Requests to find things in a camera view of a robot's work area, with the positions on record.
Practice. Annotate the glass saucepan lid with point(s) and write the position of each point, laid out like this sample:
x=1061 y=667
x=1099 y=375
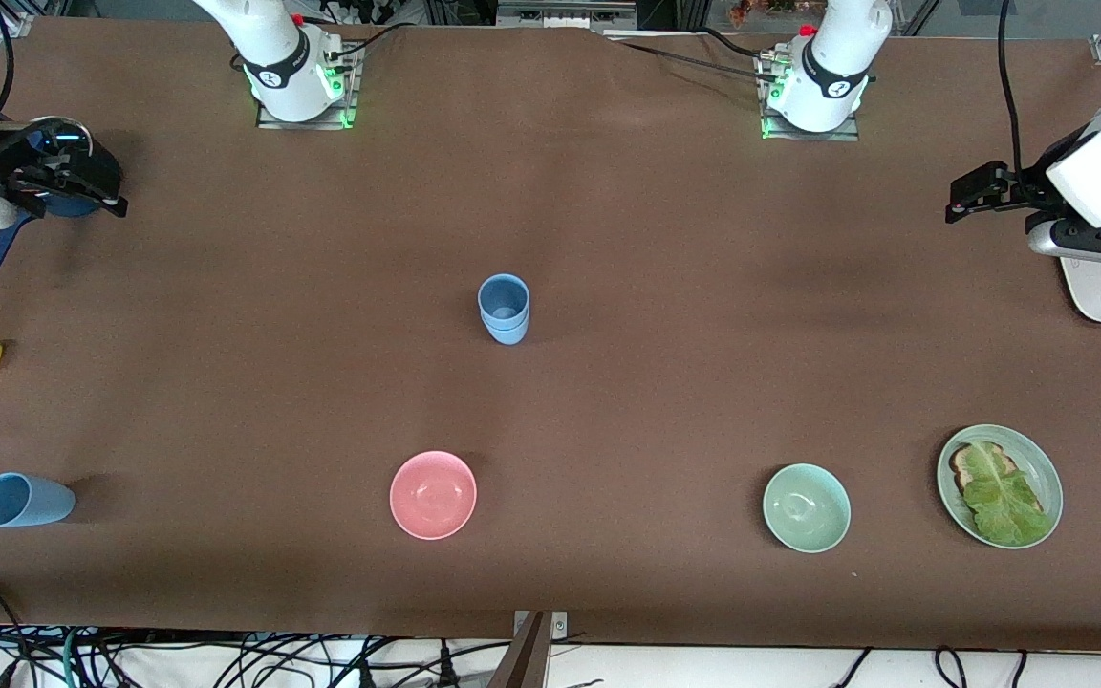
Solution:
x=68 y=141

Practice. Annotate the pale green plate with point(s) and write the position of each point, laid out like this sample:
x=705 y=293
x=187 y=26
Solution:
x=1052 y=487

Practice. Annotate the pink bowl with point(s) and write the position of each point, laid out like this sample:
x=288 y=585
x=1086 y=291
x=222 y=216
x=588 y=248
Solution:
x=433 y=495

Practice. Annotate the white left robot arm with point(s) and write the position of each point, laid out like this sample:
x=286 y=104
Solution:
x=832 y=67

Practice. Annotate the dark blue saucepan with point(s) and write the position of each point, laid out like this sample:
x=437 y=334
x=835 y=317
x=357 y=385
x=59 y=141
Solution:
x=103 y=158

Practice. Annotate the grey metal frame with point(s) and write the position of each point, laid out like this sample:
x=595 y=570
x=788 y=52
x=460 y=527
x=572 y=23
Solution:
x=560 y=14

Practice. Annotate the pale green bowl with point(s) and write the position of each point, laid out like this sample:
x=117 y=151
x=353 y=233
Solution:
x=807 y=508

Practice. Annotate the green lettuce leaf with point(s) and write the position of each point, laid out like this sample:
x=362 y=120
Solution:
x=1004 y=502

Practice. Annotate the toast slice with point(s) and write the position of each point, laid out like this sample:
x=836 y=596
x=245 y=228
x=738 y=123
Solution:
x=961 y=468

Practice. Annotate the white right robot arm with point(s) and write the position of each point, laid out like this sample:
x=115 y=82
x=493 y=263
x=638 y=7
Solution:
x=273 y=48

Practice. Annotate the dark metal pole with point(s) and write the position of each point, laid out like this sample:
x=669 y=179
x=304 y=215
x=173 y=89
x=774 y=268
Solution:
x=524 y=659

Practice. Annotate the light blue plastic cup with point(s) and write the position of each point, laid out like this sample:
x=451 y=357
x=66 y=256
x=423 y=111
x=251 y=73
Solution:
x=503 y=296
x=507 y=335
x=34 y=502

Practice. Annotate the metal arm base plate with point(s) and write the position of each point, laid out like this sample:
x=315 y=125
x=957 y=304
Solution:
x=269 y=119
x=847 y=132

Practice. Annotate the silver metal bracket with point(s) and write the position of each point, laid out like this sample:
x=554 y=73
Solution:
x=560 y=626

